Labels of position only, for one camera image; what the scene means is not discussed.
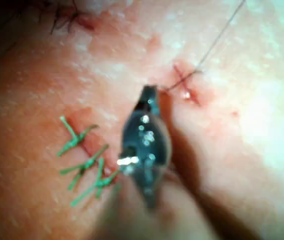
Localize black stitching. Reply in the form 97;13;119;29
48;0;95;35

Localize right arm needle driver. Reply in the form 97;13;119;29
120;109;173;177

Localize black thread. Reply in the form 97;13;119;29
160;0;247;93

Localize tissue pad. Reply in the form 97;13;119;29
0;0;284;240

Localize blue stitching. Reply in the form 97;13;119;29
56;115;121;207

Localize right arm needle driver jaw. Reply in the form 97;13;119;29
133;87;148;113
143;84;162;118

